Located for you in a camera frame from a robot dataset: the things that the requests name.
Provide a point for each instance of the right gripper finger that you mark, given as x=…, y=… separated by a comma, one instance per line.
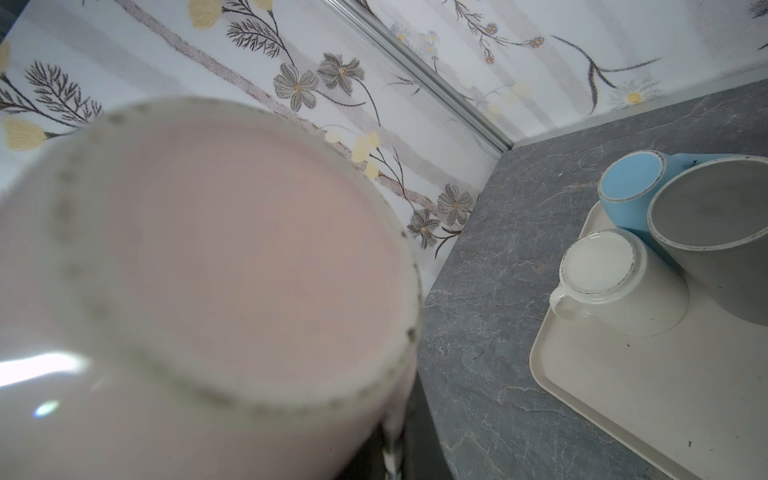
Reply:
x=415, y=455

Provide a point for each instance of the pink mug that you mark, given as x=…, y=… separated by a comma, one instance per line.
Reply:
x=193, y=288

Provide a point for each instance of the small cream white mug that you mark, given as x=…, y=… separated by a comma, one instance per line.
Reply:
x=612, y=276

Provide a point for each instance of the light blue mug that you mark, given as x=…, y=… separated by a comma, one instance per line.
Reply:
x=628, y=185

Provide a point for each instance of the tall grey mug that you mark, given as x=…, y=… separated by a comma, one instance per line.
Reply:
x=712, y=221

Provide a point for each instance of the beige plastic tray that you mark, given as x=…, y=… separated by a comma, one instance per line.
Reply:
x=691, y=401

